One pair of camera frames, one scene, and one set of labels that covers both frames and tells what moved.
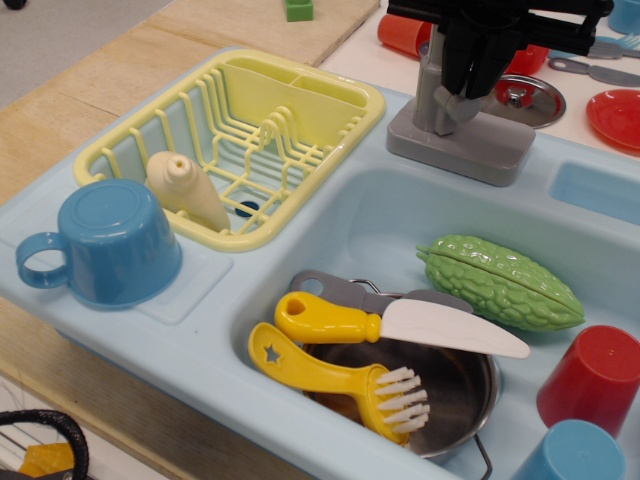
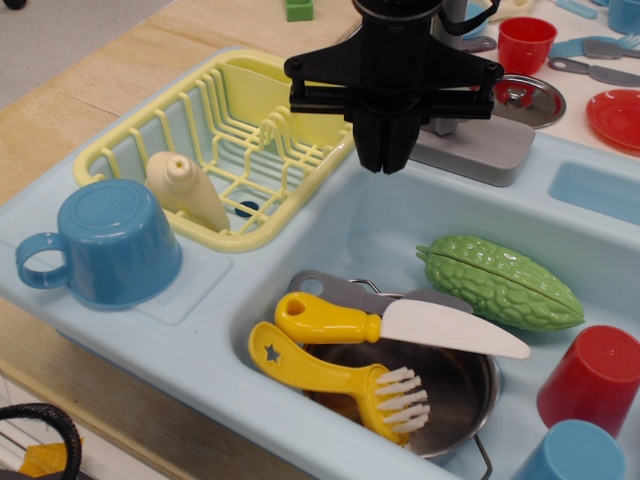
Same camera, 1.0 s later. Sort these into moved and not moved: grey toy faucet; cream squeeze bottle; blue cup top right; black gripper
Moved: black gripper
Not moved: blue cup top right; cream squeeze bottle; grey toy faucet
